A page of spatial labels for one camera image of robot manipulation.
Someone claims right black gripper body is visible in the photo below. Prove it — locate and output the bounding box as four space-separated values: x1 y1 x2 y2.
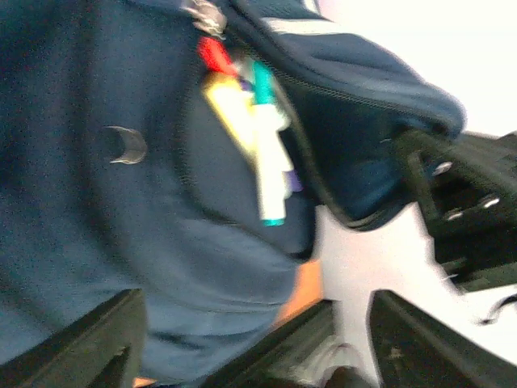
394 129 516 291

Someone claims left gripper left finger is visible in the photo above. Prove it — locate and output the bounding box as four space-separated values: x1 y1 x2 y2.
1 289 145 388

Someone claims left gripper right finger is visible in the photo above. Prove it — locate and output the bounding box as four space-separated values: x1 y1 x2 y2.
369 289 516 388

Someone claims navy blue student backpack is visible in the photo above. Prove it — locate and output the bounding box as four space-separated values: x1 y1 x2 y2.
1 1 464 387

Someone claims teal capped white marker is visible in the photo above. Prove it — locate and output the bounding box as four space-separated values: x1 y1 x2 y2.
252 61 286 227

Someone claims yellow highlighter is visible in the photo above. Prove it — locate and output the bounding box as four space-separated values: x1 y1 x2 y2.
202 72 255 166

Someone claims red marker pen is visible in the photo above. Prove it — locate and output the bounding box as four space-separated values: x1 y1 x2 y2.
197 36 238 78

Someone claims purple capped white marker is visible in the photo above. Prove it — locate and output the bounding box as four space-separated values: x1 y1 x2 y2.
238 76 303 199

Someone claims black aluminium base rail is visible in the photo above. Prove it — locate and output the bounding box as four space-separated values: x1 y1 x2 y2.
203 300 334 387

